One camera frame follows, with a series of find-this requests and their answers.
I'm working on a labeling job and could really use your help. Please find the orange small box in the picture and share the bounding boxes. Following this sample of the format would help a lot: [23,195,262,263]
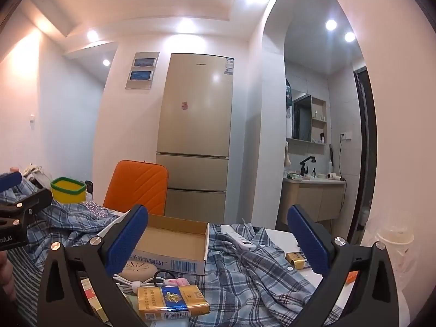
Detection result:
[345,271,358,284]

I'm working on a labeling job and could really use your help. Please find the orange chair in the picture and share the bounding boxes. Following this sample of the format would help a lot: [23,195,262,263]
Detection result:
[103,159,168,216]

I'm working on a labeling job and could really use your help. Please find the beige round perforated disc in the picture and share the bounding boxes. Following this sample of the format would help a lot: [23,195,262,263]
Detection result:
[118,261,158,282]

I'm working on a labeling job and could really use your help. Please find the beige refrigerator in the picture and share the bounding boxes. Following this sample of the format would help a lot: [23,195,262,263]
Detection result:
[156,53,233,224]

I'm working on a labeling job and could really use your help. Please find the yellow bin green rim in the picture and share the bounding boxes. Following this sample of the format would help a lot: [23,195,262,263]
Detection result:
[50,177,86,204]

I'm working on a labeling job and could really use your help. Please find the yellow blue cigarette pack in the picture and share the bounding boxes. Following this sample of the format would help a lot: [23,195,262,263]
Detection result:
[137,285,211,320]

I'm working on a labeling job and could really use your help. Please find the cardboard tray box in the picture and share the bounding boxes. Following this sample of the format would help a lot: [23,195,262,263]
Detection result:
[130,214,210,275]

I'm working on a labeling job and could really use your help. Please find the person's left hand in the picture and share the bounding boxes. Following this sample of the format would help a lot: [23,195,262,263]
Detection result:
[0,251,16,301]

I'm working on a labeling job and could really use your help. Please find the clear plastic cup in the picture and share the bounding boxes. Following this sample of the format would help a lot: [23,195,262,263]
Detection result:
[373,212,418,290]

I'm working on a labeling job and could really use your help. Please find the white remote control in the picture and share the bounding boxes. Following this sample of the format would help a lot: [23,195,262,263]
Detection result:
[222,226,256,252]

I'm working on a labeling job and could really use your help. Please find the black faucet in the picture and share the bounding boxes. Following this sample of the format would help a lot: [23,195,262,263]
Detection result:
[299,156,316,176]

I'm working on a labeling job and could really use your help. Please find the bathroom mirror cabinet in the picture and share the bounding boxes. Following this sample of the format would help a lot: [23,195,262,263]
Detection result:
[286,87,327,145]

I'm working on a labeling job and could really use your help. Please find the white hair dryer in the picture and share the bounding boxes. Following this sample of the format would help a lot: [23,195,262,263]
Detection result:
[327,173,345,181]

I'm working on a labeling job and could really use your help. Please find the gold cigarette pack on table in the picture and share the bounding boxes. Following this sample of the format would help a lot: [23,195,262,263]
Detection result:
[285,252,310,270]

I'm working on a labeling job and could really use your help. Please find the blue plaid shirt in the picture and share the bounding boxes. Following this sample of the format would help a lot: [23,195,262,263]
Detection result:
[0,176,343,327]

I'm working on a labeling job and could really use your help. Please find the bathroom vanity cabinet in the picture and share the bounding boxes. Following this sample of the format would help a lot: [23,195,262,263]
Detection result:
[277,179,346,224]

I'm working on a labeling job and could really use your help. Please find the wall electrical panel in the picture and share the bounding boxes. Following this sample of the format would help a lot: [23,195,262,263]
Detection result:
[126,52,160,90]

